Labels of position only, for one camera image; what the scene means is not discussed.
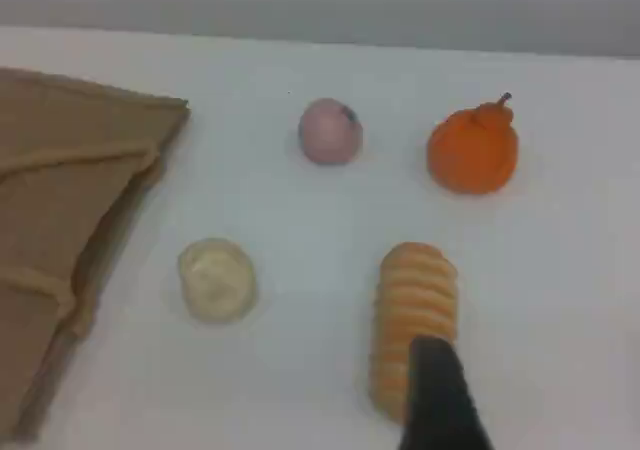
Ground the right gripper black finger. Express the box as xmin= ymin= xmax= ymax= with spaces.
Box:
xmin=397 ymin=334 xmax=497 ymax=450

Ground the orange toy pear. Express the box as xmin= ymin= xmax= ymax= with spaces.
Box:
xmin=426 ymin=92 xmax=520 ymax=195

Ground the round cream bun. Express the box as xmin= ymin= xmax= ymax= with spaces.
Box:
xmin=177 ymin=237 xmax=259 ymax=326

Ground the brown burlap bag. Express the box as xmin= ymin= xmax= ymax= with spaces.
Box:
xmin=0 ymin=67 xmax=191 ymax=444

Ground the pink toy tomato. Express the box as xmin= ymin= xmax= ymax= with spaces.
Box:
xmin=298 ymin=97 xmax=365 ymax=165

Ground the long striped bread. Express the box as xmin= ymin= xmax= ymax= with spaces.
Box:
xmin=367 ymin=241 xmax=460 ymax=424

